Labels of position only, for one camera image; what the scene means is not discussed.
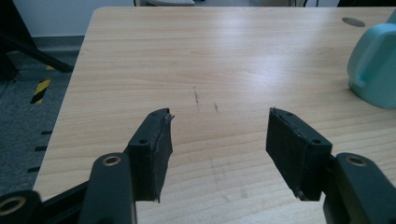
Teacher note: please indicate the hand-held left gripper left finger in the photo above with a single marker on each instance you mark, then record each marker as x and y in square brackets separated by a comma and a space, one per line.
[149, 155]

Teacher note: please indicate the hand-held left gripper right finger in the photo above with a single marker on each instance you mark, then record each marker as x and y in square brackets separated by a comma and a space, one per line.
[295, 152]

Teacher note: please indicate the black floor tape mark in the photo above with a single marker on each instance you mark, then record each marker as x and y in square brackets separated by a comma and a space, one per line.
[46, 132]
[40, 148]
[33, 169]

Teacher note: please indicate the teal plastic container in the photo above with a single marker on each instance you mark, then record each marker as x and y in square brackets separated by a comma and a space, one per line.
[375, 65]

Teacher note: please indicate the yellow black hazard tape strip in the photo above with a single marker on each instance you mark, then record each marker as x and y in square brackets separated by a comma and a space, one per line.
[41, 90]

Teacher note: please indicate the black tripod leg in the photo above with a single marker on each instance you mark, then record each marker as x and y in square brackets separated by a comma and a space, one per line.
[18, 43]

